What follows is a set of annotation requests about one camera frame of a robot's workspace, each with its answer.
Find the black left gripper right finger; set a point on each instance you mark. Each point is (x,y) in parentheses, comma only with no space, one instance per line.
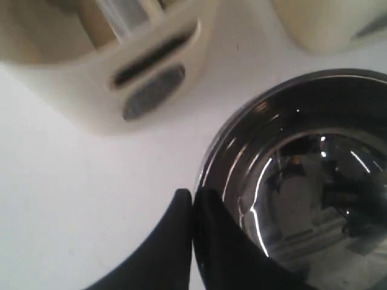
(226,257)

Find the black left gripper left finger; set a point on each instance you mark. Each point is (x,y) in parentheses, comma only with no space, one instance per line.
(163,260)

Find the stainless steel bowl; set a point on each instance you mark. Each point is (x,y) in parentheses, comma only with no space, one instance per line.
(301,169)

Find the cream bin with circle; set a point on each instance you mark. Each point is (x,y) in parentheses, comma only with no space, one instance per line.
(107,66)

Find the cream bin with triangle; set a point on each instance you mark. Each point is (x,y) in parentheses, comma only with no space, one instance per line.
(324,27)

